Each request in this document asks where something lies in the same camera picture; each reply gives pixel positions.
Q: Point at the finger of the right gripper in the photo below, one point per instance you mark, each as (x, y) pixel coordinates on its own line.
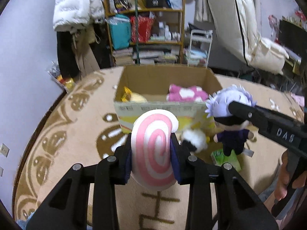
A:
(247, 116)

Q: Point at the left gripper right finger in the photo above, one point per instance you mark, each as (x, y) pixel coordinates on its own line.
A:
(218, 195)

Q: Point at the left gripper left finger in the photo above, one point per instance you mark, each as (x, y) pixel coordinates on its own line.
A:
(66, 205)

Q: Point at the white-haired anime doll plush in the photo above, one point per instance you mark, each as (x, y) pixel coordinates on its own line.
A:
(234, 132)

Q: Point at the green tissue pack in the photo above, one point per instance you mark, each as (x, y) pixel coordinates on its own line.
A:
(218, 159)

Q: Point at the white fluffy pompom plush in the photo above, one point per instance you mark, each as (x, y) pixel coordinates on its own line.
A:
(195, 140)

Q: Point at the pink swirl roll plush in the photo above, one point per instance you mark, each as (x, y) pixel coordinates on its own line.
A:
(151, 151)

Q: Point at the person's right hand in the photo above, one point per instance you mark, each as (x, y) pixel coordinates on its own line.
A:
(280, 191)

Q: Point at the pink white spotted plush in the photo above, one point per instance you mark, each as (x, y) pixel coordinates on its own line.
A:
(190, 94)

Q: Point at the white trolley cart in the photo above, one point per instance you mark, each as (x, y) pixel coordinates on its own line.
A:
(198, 52)

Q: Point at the pink desk fan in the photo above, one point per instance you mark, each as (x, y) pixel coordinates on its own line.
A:
(274, 25)

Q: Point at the cream reclining chair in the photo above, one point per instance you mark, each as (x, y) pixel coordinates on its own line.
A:
(236, 28)

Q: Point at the open cardboard box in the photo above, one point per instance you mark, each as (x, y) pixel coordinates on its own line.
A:
(152, 82)

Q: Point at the snack bag on floor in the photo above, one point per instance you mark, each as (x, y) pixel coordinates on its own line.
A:
(66, 83)

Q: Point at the stack of books right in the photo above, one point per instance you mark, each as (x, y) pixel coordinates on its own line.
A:
(154, 54)

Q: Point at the stack of books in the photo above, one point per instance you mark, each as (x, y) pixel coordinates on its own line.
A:
(123, 56)
(154, 54)

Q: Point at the green pole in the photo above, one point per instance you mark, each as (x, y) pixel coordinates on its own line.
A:
(136, 33)

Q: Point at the beige trench coat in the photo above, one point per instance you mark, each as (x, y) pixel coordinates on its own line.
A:
(84, 55)

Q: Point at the red patterned gift bag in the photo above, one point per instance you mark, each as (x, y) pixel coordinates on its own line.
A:
(145, 25)

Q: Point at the stack of books left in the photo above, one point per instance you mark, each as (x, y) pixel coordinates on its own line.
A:
(123, 56)

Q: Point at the black box number 40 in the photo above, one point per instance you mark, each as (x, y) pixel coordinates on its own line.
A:
(156, 4)

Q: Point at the wooden bookshelf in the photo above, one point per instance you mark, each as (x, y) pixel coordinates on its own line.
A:
(168, 27)

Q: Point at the teal bag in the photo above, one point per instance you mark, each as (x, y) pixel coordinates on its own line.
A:
(120, 30)

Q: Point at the white puffer jacket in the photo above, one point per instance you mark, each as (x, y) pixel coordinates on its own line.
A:
(73, 15)

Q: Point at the white wall socket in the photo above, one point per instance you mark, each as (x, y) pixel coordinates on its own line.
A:
(4, 150)

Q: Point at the yellow bear plush keychain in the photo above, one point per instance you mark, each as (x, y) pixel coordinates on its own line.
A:
(130, 96)

